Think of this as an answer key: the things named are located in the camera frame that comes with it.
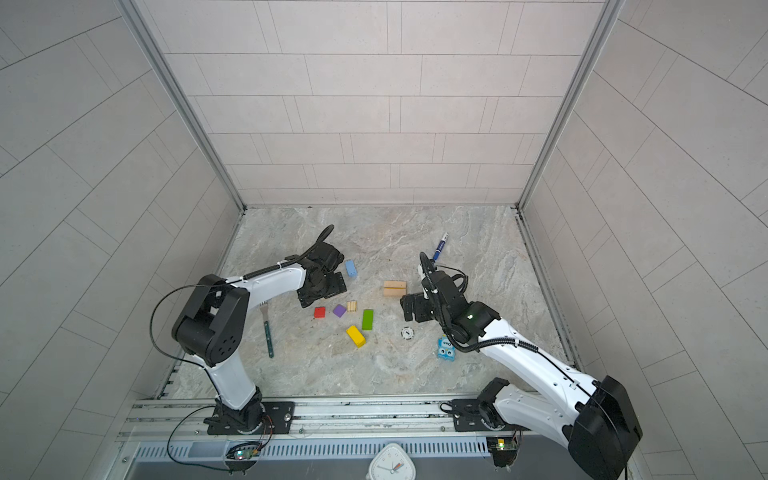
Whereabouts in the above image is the light blue wood block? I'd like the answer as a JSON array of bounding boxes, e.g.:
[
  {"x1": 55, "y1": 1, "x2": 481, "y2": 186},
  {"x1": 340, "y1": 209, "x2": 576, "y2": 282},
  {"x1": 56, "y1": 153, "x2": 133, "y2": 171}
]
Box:
[{"x1": 345, "y1": 260, "x2": 358, "y2": 277}]

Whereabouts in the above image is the yellow wood block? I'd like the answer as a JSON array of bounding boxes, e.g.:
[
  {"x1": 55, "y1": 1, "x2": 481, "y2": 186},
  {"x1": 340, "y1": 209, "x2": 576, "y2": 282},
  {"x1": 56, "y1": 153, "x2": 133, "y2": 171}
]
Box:
[{"x1": 346, "y1": 325, "x2": 366, "y2": 348}]

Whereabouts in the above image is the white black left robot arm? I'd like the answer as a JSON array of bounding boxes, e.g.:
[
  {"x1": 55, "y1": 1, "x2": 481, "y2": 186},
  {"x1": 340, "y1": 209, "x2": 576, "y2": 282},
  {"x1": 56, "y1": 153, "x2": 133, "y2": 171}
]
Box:
[{"x1": 171, "y1": 240, "x2": 346, "y2": 435}]

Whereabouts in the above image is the aluminium corner post right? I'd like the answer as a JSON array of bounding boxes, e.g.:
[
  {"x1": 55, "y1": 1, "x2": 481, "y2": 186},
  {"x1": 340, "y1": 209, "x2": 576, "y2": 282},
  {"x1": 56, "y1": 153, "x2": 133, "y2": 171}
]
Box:
[{"x1": 517, "y1": 0, "x2": 624, "y2": 213}]

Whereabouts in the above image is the green handled fork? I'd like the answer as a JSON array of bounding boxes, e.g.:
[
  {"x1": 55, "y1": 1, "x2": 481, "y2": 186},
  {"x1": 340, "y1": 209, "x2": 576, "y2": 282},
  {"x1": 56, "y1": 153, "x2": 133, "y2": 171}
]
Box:
[{"x1": 260, "y1": 302, "x2": 275, "y2": 358}]

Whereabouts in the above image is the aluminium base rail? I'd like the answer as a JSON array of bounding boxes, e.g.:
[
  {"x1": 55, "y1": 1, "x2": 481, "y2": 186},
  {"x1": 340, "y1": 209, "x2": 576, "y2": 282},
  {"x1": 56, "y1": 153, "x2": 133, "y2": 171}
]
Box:
[{"x1": 116, "y1": 392, "x2": 619, "y2": 442}]

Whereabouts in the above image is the blue robot toy figure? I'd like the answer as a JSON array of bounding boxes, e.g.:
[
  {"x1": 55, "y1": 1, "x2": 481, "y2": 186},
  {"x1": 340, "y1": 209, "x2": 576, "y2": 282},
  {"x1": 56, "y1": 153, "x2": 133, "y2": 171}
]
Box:
[{"x1": 436, "y1": 337, "x2": 456, "y2": 361}]

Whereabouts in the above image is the blue white marker pen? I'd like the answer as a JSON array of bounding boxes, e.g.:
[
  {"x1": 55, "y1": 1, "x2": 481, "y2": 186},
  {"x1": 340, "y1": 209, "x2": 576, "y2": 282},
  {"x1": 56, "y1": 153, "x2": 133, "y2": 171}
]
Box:
[{"x1": 431, "y1": 233, "x2": 449, "y2": 262}]

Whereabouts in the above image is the aluminium corner post left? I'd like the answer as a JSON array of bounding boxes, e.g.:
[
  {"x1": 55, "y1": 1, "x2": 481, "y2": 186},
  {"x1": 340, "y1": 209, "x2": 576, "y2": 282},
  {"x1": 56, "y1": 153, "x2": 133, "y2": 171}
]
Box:
[{"x1": 115, "y1": 0, "x2": 247, "y2": 215}]

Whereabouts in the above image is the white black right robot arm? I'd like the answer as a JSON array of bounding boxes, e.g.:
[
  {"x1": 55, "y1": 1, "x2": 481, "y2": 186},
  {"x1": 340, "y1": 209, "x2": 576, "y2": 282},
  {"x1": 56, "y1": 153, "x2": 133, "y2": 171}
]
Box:
[{"x1": 400, "y1": 261, "x2": 643, "y2": 479}]

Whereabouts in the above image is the circuit board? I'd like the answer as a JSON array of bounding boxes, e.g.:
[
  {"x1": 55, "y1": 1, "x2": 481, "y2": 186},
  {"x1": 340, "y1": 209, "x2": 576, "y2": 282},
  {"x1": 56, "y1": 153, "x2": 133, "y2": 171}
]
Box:
[
  {"x1": 486, "y1": 436, "x2": 520, "y2": 468},
  {"x1": 225, "y1": 441, "x2": 264, "y2": 463}
]

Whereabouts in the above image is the left circuit board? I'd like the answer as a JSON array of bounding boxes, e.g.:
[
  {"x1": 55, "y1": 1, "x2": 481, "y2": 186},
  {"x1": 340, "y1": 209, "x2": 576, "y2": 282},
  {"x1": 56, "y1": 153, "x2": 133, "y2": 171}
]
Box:
[{"x1": 225, "y1": 441, "x2": 264, "y2": 463}]

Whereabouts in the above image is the right circuit board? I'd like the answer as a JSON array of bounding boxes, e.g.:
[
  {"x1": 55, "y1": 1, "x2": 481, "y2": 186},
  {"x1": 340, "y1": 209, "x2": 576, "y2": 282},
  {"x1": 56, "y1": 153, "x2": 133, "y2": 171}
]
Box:
[{"x1": 486, "y1": 436, "x2": 520, "y2": 468}]

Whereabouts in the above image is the green wood block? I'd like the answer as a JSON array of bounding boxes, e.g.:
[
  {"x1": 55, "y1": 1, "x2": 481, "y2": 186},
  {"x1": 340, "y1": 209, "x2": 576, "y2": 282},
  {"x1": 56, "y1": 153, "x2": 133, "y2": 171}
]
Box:
[{"x1": 361, "y1": 309, "x2": 375, "y2": 331}]

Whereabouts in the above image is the aluminium corner post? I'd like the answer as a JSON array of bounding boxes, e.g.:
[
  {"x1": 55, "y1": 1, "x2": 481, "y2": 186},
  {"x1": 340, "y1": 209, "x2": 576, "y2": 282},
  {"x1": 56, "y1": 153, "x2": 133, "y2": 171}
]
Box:
[
  {"x1": 517, "y1": 0, "x2": 624, "y2": 213},
  {"x1": 115, "y1": 0, "x2": 247, "y2": 215}
]

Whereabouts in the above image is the white kitchen timer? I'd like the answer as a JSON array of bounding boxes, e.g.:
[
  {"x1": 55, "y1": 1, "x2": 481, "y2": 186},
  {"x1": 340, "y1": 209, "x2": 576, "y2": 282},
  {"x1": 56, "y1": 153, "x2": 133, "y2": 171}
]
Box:
[{"x1": 365, "y1": 443, "x2": 416, "y2": 480}]

